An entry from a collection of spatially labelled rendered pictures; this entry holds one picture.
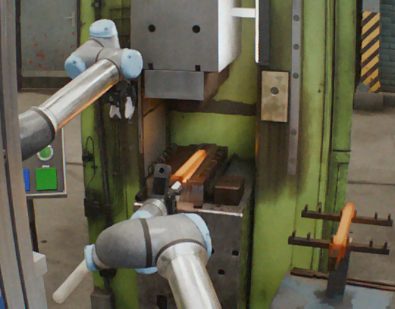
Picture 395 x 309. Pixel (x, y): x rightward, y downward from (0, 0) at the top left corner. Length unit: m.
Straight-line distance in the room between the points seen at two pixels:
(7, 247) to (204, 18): 1.27
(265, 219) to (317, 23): 0.73
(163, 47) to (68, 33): 6.62
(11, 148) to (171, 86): 1.24
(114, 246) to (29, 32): 7.61
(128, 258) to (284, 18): 1.05
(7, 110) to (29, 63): 8.11
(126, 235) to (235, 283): 0.87
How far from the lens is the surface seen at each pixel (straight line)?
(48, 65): 8.78
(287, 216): 2.23
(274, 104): 2.08
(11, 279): 0.88
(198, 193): 2.10
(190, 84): 2.00
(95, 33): 1.70
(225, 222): 2.05
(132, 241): 1.34
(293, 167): 2.16
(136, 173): 2.30
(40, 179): 2.11
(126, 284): 2.53
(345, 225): 1.86
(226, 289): 2.17
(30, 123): 1.36
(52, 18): 8.67
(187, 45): 1.98
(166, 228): 1.35
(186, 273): 1.27
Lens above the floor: 1.71
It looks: 17 degrees down
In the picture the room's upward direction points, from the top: straight up
